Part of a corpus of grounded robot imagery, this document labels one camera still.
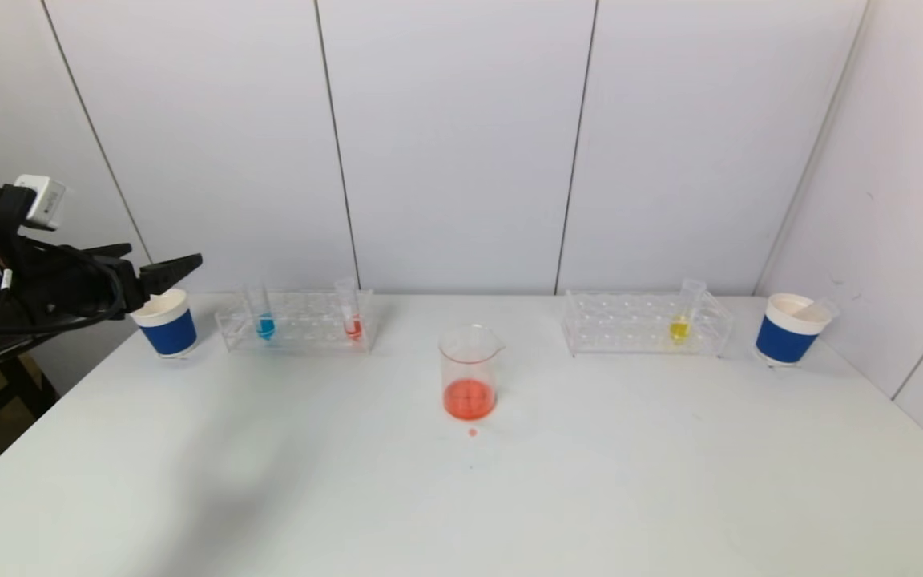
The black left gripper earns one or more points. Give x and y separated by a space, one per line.
134 288

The blue pigment test tube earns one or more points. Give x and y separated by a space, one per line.
266 324

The red pigment test tube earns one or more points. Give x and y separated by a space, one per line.
352 326
820 306

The clear acrylic test tube rack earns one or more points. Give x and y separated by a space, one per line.
630 328
301 328

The clear glass beaker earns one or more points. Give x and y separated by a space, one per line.
469 393

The yellow pigment test tube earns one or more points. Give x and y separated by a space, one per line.
679 328

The blue and white paper cup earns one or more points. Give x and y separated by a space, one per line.
169 332
786 336

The dark side table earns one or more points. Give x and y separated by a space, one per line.
17 381

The white wrist camera with mount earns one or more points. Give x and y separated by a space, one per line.
41 200

